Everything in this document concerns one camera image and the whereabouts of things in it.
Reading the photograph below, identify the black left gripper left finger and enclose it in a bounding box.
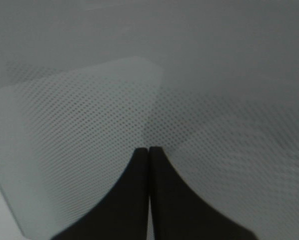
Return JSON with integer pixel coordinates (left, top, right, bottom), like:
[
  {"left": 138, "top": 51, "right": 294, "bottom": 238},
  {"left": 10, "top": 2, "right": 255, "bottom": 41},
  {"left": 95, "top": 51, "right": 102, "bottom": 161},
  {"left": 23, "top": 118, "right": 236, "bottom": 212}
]
[{"left": 53, "top": 147, "right": 149, "bottom": 240}]

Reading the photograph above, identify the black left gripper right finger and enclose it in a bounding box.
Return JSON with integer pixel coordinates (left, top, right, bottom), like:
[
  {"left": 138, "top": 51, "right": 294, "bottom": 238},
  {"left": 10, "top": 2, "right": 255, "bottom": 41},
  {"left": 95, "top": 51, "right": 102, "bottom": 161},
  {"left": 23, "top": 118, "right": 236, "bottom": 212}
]
[{"left": 149, "top": 146, "right": 257, "bottom": 240}]

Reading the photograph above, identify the white microwave door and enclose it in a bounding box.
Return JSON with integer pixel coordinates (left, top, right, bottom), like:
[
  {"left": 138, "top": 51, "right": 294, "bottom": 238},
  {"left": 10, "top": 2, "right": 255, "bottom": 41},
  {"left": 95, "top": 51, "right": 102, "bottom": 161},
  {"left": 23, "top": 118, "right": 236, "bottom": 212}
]
[{"left": 0, "top": 0, "right": 299, "bottom": 240}]

